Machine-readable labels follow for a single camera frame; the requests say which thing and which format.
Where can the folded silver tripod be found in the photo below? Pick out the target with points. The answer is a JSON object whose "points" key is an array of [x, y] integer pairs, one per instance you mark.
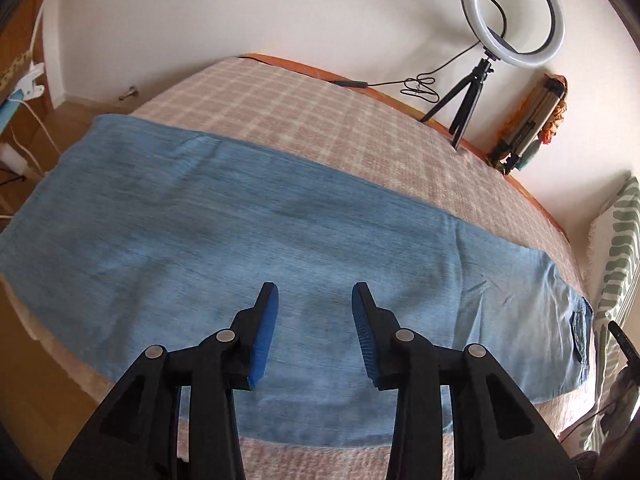
{"points": [[530, 120]]}

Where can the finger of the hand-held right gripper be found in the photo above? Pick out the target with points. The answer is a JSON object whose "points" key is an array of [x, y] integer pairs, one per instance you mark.
{"points": [[621, 341]]}

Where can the small black tripod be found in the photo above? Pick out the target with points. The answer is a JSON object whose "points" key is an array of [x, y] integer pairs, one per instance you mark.
{"points": [[481, 74]]}

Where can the white power adapter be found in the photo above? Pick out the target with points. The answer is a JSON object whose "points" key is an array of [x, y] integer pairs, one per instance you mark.
{"points": [[12, 157]]}

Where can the metal door stopper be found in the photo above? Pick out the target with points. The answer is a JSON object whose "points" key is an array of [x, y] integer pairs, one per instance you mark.
{"points": [[129, 93]]}

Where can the light blue denim pants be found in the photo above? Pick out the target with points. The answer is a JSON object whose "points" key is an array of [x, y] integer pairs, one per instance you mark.
{"points": [[200, 220]]}

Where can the pink checked blanket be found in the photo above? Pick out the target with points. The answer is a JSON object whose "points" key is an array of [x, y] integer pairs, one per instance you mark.
{"points": [[300, 105]]}

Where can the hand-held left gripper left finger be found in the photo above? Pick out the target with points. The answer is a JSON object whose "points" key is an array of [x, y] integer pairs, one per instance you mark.
{"points": [[265, 330]]}

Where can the green patterned white pillow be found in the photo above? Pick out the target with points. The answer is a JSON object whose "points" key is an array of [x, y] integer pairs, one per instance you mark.
{"points": [[620, 240]]}

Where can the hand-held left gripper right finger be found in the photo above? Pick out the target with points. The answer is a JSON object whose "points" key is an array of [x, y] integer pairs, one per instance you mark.
{"points": [[362, 330]]}

